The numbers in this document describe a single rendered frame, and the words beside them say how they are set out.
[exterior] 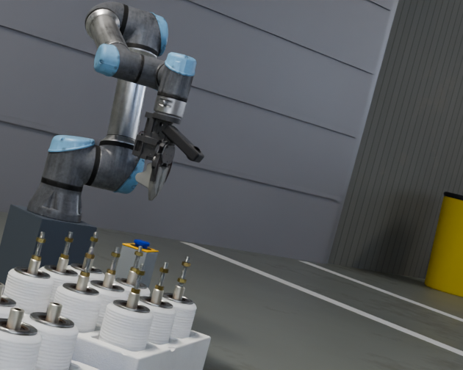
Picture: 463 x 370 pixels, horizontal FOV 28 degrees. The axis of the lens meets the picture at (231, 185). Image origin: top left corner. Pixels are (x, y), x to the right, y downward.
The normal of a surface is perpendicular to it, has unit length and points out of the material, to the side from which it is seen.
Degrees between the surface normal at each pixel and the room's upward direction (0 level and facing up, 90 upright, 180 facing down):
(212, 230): 90
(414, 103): 90
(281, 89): 90
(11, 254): 90
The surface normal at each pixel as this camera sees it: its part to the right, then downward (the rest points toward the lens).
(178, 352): 0.91, 0.26
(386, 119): 0.65, 0.20
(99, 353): -0.33, -0.05
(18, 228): -0.72, -0.16
